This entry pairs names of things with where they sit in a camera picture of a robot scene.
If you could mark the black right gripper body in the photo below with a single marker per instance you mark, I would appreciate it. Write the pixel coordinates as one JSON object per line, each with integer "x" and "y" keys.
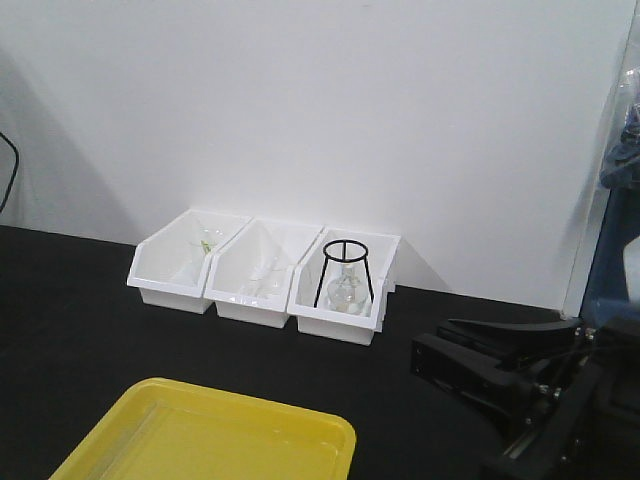
{"x": 593, "y": 432}

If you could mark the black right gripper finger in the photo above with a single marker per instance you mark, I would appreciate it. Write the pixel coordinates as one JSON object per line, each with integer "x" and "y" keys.
{"x": 503, "y": 397}
{"x": 515, "y": 345}

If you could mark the yellow plastic tray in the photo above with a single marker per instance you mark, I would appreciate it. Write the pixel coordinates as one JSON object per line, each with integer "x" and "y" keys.
{"x": 166, "y": 429}

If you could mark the blue pegboard drying rack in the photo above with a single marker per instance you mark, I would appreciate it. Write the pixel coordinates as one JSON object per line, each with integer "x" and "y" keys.
{"x": 613, "y": 285}

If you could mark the clear round glass flask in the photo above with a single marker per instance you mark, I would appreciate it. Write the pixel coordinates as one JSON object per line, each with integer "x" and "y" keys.
{"x": 347, "y": 293}

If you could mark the white storage bin right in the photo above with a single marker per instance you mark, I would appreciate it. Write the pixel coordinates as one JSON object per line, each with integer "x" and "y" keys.
{"x": 322, "y": 321}

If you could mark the white storage bin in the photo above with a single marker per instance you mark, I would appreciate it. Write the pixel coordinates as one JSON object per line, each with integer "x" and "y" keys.
{"x": 164, "y": 270}
{"x": 322, "y": 321}
{"x": 232, "y": 265}

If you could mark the plastic bag of dark items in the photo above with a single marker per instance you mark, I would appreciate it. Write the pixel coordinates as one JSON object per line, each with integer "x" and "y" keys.
{"x": 619, "y": 167}

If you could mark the clear glassware in middle bin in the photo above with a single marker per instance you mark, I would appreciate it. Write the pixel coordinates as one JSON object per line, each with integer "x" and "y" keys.
{"x": 267, "y": 279}

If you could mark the white storage bin middle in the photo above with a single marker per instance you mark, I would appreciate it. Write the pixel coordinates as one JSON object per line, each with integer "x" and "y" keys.
{"x": 232, "y": 265}

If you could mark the clear glass funnel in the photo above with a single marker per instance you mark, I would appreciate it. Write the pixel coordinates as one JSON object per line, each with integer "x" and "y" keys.
{"x": 204, "y": 240}

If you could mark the white storage bin left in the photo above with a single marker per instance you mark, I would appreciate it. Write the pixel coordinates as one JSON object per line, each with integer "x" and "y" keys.
{"x": 164, "y": 270}

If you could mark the black wire tripod stand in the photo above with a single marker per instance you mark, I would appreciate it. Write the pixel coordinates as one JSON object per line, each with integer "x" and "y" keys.
{"x": 344, "y": 251}

